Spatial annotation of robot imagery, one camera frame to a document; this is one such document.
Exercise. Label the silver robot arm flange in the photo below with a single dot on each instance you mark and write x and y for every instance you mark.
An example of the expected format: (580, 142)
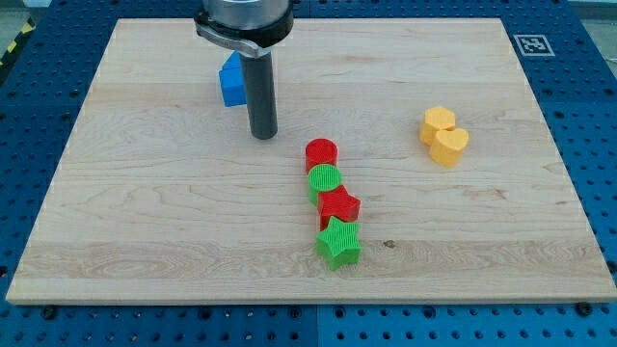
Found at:
(250, 27)

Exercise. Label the green cylinder block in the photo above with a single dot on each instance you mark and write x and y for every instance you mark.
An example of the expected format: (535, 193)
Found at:
(322, 178)

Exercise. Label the red cylinder block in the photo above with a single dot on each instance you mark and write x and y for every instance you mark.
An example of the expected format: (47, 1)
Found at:
(320, 151)

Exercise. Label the red star block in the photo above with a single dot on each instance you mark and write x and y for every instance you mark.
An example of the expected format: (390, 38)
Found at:
(337, 203)

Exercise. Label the green star block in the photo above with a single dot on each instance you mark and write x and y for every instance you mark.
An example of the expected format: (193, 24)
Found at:
(339, 244)

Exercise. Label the wooden board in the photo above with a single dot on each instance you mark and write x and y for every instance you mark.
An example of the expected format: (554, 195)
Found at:
(163, 197)

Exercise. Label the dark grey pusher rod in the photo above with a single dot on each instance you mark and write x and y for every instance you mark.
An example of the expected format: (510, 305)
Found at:
(258, 78)

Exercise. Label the blue block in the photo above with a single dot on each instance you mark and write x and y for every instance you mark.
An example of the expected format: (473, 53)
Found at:
(231, 81)

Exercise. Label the yellow heart block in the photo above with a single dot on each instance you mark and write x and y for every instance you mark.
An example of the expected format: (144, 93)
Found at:
(448, 146)

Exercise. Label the yellow hexagon block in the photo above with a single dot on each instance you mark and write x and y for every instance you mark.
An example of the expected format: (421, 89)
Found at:
(435, 119)

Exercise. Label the white fiducial marker tag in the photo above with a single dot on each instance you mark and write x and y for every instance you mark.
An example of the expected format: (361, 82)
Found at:
(533, 45)

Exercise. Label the yellow black hazard tape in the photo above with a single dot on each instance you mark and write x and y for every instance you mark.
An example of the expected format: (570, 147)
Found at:
(17, 45)

